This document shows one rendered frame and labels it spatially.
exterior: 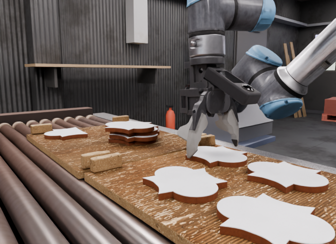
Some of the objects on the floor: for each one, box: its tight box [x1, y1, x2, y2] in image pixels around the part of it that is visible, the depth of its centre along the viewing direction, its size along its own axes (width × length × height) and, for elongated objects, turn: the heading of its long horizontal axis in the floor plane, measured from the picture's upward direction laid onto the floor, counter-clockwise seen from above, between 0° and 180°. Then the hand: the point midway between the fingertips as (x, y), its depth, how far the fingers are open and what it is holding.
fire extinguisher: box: [166, 105, 175, 130], centre depth 457 cm, size 26×27×61 cm
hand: (216, 153), depth 62 cm, fingers open, 14 cm apart
